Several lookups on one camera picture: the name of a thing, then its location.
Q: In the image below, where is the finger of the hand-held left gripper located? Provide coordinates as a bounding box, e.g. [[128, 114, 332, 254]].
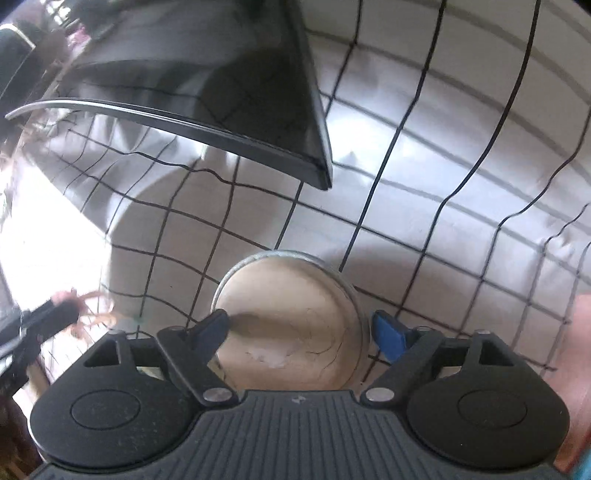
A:
[[22, 298, 81, 334]]

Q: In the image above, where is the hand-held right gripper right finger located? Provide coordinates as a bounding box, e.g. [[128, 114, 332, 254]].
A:
[[360, 310, 515, 408]]

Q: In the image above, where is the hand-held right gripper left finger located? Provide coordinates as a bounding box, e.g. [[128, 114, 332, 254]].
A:
[[83, 308, 236, 407]]

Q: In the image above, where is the clear plastic cotton swab jar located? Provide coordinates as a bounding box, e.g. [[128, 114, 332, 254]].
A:
[[210, 249, 372, 393]]

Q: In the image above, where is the pink cardboard box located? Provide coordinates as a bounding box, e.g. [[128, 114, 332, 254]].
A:
[[551, 293, 591, 476]]

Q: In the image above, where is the black bag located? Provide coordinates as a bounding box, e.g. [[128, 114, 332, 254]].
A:
[[0, 23, 38, 102]]

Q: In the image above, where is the dark curved monitor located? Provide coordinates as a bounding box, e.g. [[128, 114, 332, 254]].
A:
[[4, 0, 334, 190]]

